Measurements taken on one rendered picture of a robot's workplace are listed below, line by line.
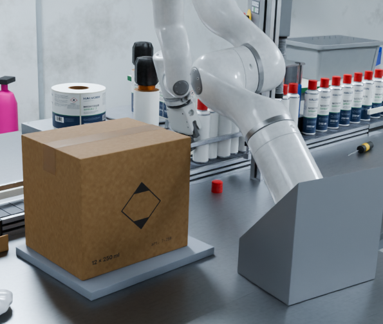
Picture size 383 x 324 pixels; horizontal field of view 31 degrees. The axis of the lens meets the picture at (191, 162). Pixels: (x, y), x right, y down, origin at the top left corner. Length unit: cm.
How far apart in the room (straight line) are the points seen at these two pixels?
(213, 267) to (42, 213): 41
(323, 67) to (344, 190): 285
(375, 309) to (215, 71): 62
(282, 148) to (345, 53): 291
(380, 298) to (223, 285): 33
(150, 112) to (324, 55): 207
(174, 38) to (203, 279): 73
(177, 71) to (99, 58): 345
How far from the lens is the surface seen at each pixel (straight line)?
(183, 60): 195
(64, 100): 255
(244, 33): 168
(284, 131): 153
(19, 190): 187
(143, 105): 235
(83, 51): 531
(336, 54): 434
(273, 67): 164
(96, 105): 256
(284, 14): 215
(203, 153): 219
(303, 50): 431
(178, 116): 210
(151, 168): 151
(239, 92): 156
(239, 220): 188
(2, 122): 477
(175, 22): 198
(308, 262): 146
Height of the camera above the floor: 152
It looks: 17 degrees down
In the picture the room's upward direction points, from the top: 2 degrees clockwise
